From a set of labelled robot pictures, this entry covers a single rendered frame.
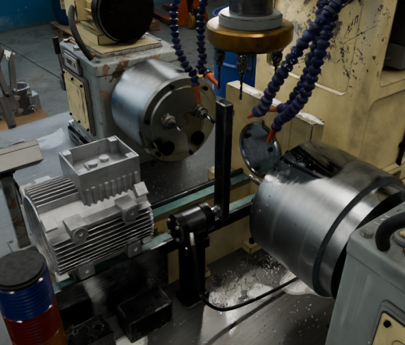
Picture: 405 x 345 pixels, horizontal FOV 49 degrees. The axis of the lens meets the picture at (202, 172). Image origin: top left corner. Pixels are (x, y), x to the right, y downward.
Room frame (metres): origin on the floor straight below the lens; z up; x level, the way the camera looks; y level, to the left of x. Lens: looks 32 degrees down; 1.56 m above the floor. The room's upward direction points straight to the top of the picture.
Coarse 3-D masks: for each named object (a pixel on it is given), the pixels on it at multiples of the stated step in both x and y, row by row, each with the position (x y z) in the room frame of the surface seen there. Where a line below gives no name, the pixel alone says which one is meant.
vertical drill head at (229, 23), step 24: (240, 0) 0.89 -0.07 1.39; (264, 0) 0.89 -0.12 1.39; (216, 24) 0.92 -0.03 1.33; (240, 24) 0.87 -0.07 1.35; (264, 24) 0.87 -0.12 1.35; (288, 24) 0.92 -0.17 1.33; (216, 48) 0.92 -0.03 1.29; (240, 48) 0.84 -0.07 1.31; (264, 48) 0.84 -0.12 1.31; (240, 72) 0.87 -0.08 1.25; (240, 96) 0.87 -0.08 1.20
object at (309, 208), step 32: (288, 160) 0.69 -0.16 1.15; (320, 160) 0.67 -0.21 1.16; (352, 160) 0.67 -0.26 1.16; (256, 192) 0.67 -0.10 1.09; (288, 192) 0.63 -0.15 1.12; (320, 192) 0.60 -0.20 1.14; (352, 192) 0.58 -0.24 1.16; (384, 192) 0.58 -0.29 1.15; (256, 224) 0.64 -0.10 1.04; (288, 224) 0.59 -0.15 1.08; (320, 224) 0.56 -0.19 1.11; (352, 224) 0.54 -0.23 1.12; (288, 256) 0.57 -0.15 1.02; (320, 256) 0.53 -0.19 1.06; (320, 288) 0.54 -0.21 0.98
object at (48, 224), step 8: (136, 184) 0.70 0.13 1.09; (144, 184) 0.70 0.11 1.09; (24, 192) 0.68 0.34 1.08; (136, 192) 0.69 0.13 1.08; (144, 192) 0.69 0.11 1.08; (48, 216) 0.60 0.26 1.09; (48, 224) 0.59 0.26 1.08; (56, 224) 0.59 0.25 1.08; (48, 232) 0.59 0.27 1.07; (144, 240) 0.69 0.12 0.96; (56, 272) 0.59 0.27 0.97; (56, 280) 0.59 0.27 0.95; (64, 280) 0.59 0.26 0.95
